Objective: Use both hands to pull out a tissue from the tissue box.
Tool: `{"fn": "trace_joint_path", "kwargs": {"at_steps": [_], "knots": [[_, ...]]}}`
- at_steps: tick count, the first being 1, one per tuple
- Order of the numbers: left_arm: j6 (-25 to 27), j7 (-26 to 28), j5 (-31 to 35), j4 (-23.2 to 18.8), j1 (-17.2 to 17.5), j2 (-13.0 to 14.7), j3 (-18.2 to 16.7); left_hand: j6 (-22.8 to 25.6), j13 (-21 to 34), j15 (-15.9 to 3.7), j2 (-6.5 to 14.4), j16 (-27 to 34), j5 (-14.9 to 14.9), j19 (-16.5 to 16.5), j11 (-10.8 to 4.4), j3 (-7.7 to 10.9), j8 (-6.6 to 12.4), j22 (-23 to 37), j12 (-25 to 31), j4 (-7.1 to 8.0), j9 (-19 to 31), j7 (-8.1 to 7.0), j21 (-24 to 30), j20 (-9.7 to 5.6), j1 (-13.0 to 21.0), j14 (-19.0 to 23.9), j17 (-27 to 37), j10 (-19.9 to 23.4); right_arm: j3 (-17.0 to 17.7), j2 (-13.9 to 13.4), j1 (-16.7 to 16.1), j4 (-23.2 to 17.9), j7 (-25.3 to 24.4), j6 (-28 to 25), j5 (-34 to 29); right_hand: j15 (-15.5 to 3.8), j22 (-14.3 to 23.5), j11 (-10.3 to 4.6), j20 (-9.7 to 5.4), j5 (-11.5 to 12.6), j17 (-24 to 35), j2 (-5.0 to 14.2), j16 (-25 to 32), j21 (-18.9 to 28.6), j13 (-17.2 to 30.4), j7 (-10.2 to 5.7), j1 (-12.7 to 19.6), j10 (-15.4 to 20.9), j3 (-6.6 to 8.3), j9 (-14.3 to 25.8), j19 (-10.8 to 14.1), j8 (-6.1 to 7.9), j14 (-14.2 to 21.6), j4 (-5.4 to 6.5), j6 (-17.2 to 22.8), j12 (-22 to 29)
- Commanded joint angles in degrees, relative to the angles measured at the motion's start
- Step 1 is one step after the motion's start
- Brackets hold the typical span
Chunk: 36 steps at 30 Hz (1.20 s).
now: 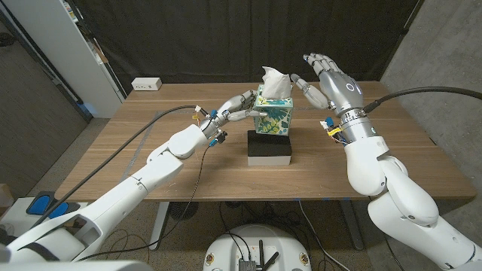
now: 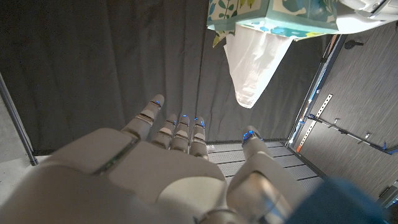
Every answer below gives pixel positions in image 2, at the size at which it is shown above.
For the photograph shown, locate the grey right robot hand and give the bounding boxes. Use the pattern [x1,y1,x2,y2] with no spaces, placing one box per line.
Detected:
[0,93,308,224]

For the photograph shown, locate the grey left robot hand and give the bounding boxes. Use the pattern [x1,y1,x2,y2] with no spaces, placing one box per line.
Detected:
[339,0,390,16]

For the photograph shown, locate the teal floral tissue box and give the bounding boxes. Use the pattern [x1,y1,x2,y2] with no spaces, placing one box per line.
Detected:
[206,0,340,47]

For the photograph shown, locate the white tissue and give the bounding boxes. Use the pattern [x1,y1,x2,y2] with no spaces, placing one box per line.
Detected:
[223,24,295,110]

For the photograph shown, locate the black curtain backdrop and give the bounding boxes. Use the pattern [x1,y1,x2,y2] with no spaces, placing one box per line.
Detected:
[0,0,333,153]

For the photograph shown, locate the white perforated metal strip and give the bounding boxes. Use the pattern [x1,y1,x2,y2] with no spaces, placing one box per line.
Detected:
[297,93,333,153]

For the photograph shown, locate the dark metal curtain pole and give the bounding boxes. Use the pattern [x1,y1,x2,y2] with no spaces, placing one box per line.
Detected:
[0,73,40,166]

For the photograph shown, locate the blue right wrist connector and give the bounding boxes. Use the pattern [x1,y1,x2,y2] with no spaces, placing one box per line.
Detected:
[284,177,388,224]

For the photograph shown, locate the black round wall knob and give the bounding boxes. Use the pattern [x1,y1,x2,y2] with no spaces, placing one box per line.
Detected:
[344,39,364,50]

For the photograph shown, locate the black wall rail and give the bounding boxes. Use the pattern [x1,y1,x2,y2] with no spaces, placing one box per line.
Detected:
[307,113,398,156]

